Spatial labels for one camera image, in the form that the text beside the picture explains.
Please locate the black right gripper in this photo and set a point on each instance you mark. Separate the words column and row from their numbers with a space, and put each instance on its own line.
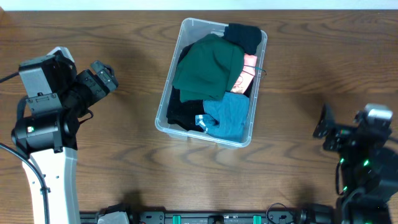
column 343, row 135

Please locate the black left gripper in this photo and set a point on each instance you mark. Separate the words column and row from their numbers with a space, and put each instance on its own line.
column 92, row 84

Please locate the coral pink printed shirt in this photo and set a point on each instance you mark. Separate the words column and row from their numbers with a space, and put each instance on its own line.
column 247, row 74

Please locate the black garment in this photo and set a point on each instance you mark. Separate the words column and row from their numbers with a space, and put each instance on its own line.
column 183, row 114

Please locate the blue garment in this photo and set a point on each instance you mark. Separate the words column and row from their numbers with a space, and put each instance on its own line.
column 225, row 118

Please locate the dark navy garment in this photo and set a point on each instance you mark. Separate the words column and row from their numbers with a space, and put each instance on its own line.
column 247, row 37

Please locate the clear plastic storage bin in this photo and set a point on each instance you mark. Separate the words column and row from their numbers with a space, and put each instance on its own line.
column 192, row 30

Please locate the dark green garment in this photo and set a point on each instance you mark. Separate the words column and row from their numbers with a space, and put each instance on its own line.
column 210, row 69

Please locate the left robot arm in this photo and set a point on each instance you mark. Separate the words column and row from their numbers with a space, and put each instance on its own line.
column 48, row 119

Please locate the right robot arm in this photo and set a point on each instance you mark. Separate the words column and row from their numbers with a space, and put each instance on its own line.
column 366, row 174

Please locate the black mounting rail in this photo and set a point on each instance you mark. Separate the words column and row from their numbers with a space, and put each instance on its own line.
column 274, row 214

